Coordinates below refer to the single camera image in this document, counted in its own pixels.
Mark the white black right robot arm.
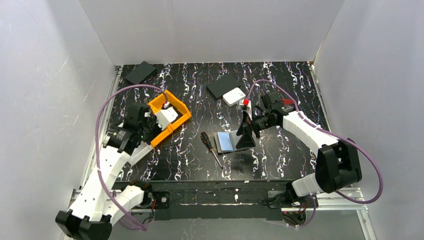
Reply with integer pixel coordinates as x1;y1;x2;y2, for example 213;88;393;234
235;92;362;201

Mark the black flat pad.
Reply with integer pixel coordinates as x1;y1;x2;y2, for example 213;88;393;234
123;61;157;85

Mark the black screwdriver bit strip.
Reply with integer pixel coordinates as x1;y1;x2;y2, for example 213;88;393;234
162;142;179;150

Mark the yellow black screwdriver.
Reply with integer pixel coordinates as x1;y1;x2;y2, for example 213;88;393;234
200;131;223;169

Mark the white plastic bin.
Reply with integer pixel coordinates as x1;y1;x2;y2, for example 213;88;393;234
127;141;154;166

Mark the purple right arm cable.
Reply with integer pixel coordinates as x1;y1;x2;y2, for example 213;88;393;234
246;79;384;228

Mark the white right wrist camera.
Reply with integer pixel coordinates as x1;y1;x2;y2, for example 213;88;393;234
237;98;252;114

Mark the aluminium rail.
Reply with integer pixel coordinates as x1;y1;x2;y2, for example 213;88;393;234
78;65;123;190
67;187;369;213

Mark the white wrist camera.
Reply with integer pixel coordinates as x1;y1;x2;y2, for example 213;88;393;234
237;98;252;114
154;102;179;131

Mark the aluminium front rail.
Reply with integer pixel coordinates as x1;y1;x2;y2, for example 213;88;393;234
67;187;369;213

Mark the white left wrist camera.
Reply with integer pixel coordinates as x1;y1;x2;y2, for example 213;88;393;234
154;102;179;131

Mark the white rectangular box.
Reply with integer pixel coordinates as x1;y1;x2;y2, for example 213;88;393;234
222;87;246;107

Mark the yellow plastic bin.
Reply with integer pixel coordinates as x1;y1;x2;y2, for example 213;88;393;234
148;90;192;148

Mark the red leather card holder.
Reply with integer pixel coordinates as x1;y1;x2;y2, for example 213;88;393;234
281;98;295;105

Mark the black flat box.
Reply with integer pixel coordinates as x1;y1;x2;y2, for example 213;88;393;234
206;74;242;99

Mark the aluminium left side rail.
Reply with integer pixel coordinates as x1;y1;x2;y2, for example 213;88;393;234
78;65;123;190

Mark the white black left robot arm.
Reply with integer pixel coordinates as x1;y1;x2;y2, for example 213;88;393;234
55;103;162;240

